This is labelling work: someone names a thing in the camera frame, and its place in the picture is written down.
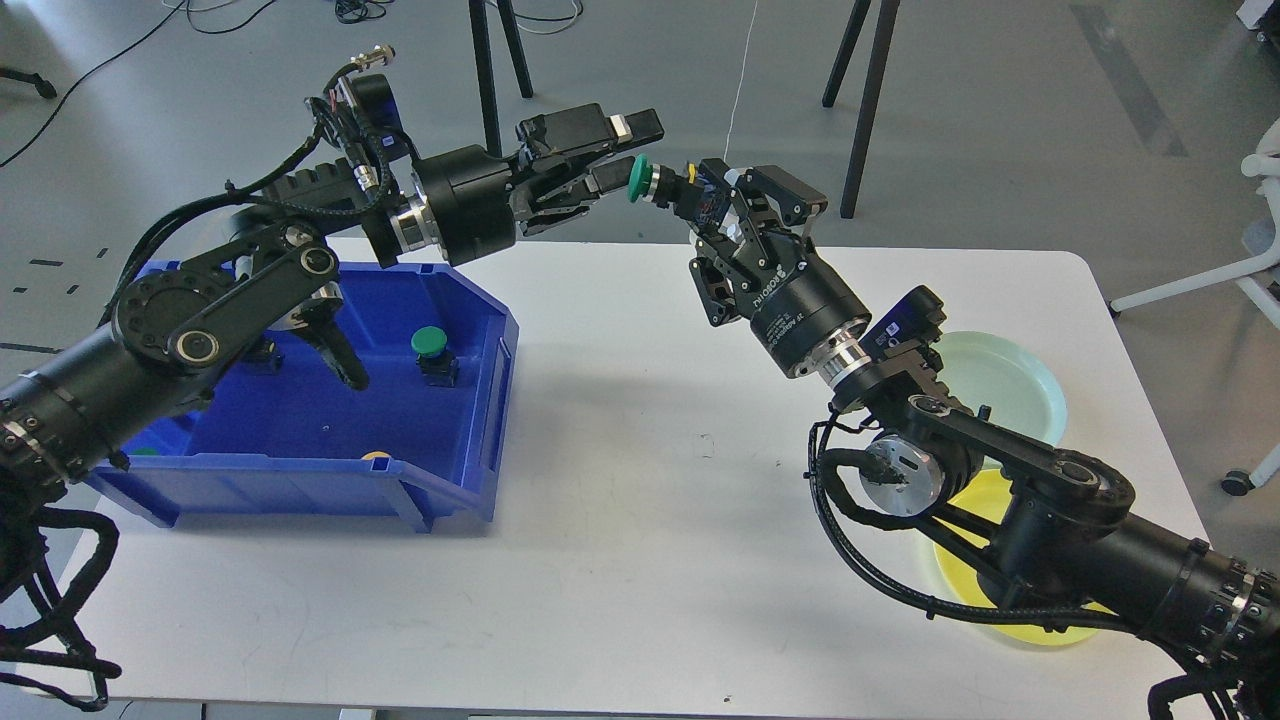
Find white chair base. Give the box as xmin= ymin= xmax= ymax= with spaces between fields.
xmin=1108 ymin=120 xmax=1280 ymax=497

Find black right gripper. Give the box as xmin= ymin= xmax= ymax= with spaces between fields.
xmin=687 ymin=165 xmax=870 ymax=380

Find yellow plate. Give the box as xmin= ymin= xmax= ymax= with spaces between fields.
xmin=932 ymin=469 xmax=1098 ymax=647

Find pale green plate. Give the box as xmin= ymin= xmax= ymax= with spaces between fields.
xmin=932 ymin=331 xmax=1069 ymax=446

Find black tripod leg right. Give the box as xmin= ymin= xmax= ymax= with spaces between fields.
xmin=820 ymin=1 xmax=901 ymax=219

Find green push button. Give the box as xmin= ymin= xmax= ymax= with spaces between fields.
xmin=627 ymin=154 xmax=733 ymax=232
xmin=410 ymin=325 xmax=460 ymax=388

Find yellow push button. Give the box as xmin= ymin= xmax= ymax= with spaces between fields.
xmin=238 ymin=334 xmax=284 ymax=375

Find black floor cables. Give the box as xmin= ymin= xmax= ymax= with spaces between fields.
xmin=0 ymin=0 xmax=586 ymax=170

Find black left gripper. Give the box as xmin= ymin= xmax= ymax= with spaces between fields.
xmin=412 ymin=102 xmax=666 ymax=266

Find black tripod leg left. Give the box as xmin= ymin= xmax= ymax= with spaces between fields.
xmin=467 ymin=0 xmax=536 ymax=156

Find blue plastic bin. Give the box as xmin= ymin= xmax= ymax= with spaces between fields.
xmin=88 ymin=263 xmax=518 ymax=533

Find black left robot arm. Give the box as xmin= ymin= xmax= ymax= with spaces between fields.
xmin=3 ymin=45 xmax=666 ymax=712

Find black tripod leg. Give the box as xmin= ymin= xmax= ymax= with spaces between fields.
xmin=467 ymin=0 xmax=536 ymax=156
xmin=820 ymin=1 xmax=901 ymax=219

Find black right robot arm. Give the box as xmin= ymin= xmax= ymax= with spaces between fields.
xmin=630 ymin=159 xmax=1277 ymax=719

